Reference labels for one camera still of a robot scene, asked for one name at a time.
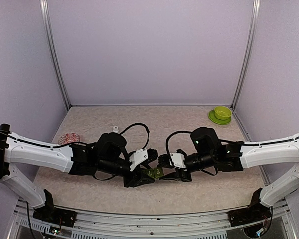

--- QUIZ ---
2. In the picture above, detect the aluminium frame post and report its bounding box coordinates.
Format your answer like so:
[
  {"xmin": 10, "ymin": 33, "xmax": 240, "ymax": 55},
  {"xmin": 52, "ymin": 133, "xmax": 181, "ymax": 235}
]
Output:
[
  {"xmin": 40, "ymin": 0, "xmax": 72, "ymax": 111},
  {"xmin": 231, "ymin": 0, "xmax": 261, "ymax": 111}
]

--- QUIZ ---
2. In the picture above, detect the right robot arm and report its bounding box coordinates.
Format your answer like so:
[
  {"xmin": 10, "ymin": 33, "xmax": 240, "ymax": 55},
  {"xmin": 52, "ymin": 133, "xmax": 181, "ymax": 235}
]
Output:
[{"xmin": 158, "ymin": 127, "xmax": 299, "ymax": 221}]

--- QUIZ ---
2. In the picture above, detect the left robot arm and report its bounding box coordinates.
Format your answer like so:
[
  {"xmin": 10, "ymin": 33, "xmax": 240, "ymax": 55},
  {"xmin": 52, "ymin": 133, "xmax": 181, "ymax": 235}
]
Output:
[{"xmin": 0, "ymin": 124, "xmax": 157, "ymax": 222}]

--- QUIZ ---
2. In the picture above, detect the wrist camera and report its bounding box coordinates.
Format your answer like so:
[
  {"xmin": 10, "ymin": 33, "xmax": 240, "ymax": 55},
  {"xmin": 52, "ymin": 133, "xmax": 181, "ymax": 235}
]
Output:
[
  {"xmin": 158, "ymin": 149, "xmax": 187, "ymax": 169},
  {"xmin": 129, "ymin": 149, "xmax": 158, "ymax": 172}
]

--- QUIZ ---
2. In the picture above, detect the green bowl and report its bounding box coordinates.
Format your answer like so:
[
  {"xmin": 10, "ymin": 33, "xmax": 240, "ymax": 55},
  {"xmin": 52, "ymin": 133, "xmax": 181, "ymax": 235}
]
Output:
[{"xmin": 214, "ymin": 106, "xmax": 232, "ymax": 120}]

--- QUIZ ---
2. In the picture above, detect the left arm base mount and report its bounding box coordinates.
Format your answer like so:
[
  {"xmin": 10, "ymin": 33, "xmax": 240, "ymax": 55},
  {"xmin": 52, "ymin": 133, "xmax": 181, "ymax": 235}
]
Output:
[{"xmin": 33, "ymin": 208, "xmax": 77, "ymax": 228}]

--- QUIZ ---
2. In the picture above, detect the red patterned white bowl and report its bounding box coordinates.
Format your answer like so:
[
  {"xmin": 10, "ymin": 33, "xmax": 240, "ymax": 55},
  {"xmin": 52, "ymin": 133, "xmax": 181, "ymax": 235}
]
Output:
[{"xmin": 58, "ymin": 132, "xmax": 81, "ymax": 145}]

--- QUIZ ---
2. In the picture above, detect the left aluminium frame post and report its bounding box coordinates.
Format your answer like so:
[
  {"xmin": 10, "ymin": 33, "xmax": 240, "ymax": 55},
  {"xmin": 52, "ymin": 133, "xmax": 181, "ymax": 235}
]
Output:
[{"xmin": 40, "ymin": 0, "xmax": 72, "ymax": 111}]

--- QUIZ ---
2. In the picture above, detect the right aluminium frame post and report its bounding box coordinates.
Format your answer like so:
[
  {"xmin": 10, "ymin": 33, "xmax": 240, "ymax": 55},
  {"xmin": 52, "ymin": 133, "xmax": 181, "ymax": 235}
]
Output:
[{"xmin": 231, "ymin": 0, "xmax": 261, "ymax": 111}]

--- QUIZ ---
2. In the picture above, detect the green weekly pill organizer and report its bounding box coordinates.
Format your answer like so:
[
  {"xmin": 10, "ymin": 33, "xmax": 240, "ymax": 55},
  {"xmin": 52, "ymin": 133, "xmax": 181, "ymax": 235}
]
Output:
[{"xmin": 142, "ymin": 167, "xmax": 164, "ymax": 179}]

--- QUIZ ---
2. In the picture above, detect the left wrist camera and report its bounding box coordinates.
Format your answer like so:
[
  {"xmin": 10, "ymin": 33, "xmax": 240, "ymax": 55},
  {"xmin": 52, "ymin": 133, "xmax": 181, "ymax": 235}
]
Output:
[{"xmin": 129, "ymin": 149, "xmax": 158, "ymax": 172}]

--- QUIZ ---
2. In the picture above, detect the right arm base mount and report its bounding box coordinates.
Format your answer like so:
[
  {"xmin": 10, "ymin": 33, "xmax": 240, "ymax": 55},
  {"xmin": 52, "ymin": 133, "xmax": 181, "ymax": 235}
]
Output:
[{"xmin": 228, "ymin": 208, "xmax": 272, "ymax": 227}]

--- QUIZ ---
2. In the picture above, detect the front aluminium rail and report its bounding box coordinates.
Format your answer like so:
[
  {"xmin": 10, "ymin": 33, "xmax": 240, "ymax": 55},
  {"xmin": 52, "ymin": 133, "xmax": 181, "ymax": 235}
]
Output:
[{"xmin": 7, "ymin": 196, "xmax": 297, "ymax": 239}]

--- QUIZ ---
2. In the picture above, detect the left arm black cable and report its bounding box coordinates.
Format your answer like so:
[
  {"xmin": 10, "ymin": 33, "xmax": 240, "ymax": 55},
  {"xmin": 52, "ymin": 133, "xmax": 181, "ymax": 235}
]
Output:
[{"xmin": 119, "ymin": 123, "xmax": 150, "ymax": 150}]

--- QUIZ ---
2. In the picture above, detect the green saucer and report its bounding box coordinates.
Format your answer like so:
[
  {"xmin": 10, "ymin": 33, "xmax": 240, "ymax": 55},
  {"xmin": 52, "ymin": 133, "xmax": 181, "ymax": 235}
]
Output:
[{"xmin": 208, "ymin": 110, "xmax": 232, "ymax": 125}]

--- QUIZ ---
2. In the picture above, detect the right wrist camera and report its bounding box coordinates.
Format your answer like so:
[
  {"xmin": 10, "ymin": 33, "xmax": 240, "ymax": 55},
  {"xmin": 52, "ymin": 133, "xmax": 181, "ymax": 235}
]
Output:
[{"xmin": 158, "ymin": 149, "xmax": 187, "ymax": 169}]

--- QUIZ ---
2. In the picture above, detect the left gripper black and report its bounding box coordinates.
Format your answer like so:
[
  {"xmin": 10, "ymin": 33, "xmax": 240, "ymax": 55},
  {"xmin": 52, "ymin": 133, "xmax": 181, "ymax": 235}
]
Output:
[{"xmin": 98, "ymin": 158, "xmax": 155, "ymax": 188}]

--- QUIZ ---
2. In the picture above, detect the white pill bottle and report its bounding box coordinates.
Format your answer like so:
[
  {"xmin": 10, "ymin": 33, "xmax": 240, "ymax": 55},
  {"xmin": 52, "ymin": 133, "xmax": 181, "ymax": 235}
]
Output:
[{"xmin": 113, "ymin": 126, "xmax": 119, "ymax": 133}]

